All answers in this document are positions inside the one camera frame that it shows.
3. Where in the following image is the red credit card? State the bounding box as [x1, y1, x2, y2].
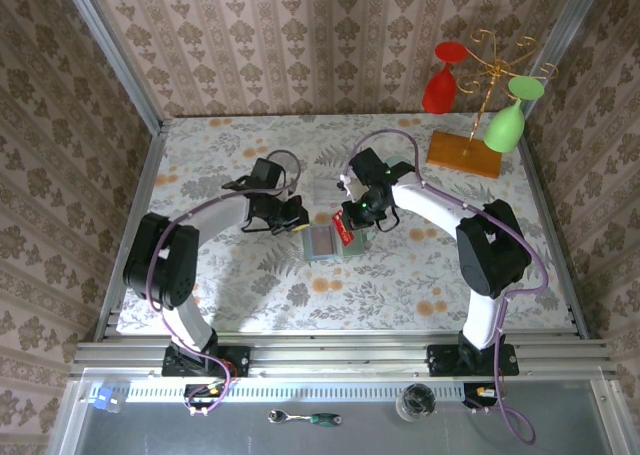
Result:
[331, 211, 357, 245]

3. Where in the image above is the green leather card holder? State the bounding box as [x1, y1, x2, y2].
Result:
[301, 222, 376, 263]

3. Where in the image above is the clear plastic tray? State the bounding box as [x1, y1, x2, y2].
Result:
[313, 174, 351, 207]

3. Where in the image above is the floral patterned table cover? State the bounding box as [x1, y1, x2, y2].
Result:
[117, 114, 576, 334]

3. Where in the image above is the gold rack with wooden base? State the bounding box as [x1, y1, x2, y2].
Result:
[426, 28, 560, 180]

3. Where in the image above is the red plastic wine glass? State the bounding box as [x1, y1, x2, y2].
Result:
[422, 41, 470, 115]

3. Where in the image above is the green plastic wine glass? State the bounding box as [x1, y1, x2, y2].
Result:
[482, 74, 545, 154]

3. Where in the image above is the clear glass jar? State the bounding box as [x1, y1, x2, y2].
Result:
[395, 382, 436, 423]

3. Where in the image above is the black power connector box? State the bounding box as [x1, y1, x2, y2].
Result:
[462, 382, 506, 416]
[183, 382, 226, 419]

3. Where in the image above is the grey metal shelf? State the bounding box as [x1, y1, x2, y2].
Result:
[47, 367, 629, 455]

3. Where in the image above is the blue and white connector block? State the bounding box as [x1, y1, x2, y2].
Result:
[89, 385, 124, 414]

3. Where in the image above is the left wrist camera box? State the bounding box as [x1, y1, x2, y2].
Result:
[248, 157, 289, 194]

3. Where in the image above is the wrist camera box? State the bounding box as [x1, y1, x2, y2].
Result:
[248, 157, 289, 194]
[337, 147, 416, 192]

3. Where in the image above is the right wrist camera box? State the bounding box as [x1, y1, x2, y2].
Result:
[337, 147, 416, 192]

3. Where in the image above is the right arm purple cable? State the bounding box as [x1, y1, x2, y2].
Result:
[351, 128, 549, 446]

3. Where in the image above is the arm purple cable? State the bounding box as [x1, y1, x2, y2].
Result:
[149, 148, 304, 417]
[351, 128, 549, 446]

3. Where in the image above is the aluminium frame rail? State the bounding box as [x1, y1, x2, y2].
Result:
[69, 330, 621, 379]

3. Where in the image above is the aluminium table side rail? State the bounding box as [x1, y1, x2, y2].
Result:
[517, 119, 591, 339]
[92, 119, 171, 344]

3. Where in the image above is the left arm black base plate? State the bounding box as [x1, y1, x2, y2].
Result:
[162, 345, 251, 378]

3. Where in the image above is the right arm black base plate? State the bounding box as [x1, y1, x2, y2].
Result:
[427, 343, 520, 377]

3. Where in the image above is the white slotted cable duct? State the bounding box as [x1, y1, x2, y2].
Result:
[89, 381, 501, 404]

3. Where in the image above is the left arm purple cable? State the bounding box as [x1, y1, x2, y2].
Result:
[149, 148, 304, 417]

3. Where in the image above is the ratchet wrench with green handle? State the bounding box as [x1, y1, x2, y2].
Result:
[267, 408, 343, 426]

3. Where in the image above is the aluminium frame post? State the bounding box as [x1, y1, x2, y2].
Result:
[57, 0, 169, 135]
[519, 0, 614, 126]

